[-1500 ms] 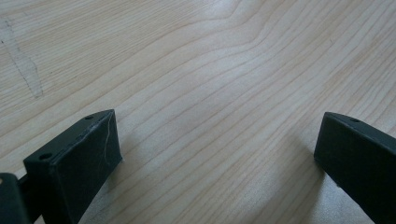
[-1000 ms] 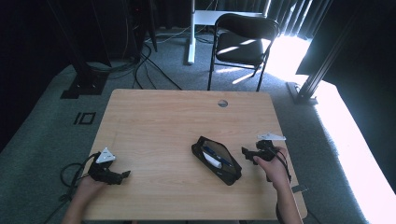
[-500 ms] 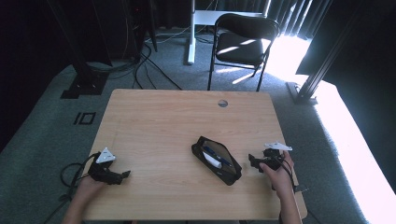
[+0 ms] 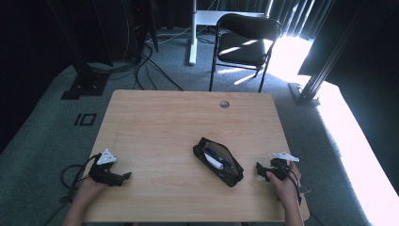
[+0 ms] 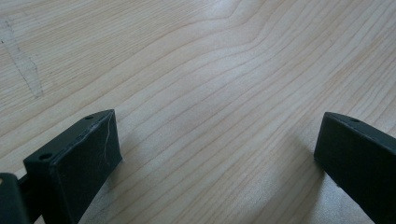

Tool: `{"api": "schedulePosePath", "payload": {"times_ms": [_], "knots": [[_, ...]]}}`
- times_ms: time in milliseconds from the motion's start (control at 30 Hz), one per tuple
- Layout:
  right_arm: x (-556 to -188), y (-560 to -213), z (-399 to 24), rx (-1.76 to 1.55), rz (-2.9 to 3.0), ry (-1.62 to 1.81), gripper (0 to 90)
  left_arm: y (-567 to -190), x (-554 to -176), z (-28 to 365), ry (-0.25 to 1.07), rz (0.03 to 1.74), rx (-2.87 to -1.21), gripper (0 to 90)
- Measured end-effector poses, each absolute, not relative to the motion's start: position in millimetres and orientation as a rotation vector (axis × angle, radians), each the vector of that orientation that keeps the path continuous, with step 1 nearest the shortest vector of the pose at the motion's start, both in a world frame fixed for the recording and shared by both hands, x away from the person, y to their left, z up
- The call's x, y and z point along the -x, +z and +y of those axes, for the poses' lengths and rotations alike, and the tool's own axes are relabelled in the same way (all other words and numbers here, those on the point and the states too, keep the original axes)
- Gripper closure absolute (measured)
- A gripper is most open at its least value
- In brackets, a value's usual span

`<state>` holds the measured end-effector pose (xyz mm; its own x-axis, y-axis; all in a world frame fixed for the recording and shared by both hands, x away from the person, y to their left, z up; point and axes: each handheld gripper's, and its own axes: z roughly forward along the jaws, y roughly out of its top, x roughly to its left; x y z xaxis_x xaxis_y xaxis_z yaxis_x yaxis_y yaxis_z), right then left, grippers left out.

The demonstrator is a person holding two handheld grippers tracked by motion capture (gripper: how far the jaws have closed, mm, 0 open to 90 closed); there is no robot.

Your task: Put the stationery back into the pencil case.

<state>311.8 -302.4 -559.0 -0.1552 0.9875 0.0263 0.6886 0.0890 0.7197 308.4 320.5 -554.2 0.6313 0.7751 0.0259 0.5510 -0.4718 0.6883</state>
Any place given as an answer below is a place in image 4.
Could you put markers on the person's left hand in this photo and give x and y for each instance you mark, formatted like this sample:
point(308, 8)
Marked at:
point(89, 186)

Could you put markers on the dark computer cabinet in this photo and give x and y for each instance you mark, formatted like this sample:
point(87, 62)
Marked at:
point(141, 25)

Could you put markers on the black folding chair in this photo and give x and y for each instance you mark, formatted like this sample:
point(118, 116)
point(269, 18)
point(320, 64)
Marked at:
point(241, 44)

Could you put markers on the white eraser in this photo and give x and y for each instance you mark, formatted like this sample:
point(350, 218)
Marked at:
point(215, 162)

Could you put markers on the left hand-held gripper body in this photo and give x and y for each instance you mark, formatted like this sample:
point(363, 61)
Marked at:
point(102, 168)

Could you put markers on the black pencil case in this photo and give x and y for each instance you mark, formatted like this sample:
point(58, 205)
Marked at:
point(230, 175)

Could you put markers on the dark curtain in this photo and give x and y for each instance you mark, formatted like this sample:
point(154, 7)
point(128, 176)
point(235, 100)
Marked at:
point(370, 56)

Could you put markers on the blue pen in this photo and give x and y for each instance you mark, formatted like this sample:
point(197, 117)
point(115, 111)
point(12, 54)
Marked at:
point(219, 157)

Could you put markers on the black floor stand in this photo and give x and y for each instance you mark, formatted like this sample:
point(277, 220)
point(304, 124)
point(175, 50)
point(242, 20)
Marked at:
point(84, 81)

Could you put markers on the aluminium profile stand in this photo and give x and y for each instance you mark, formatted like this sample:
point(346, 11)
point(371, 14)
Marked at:
point(313, 84)

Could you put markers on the white desk frame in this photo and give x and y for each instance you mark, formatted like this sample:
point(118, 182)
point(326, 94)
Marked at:
point(193, 31)

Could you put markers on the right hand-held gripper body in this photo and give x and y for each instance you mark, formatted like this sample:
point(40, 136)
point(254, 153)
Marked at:
point(282, 163)

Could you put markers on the person's right hand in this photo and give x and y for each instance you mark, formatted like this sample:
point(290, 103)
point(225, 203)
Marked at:
point(287, 185)

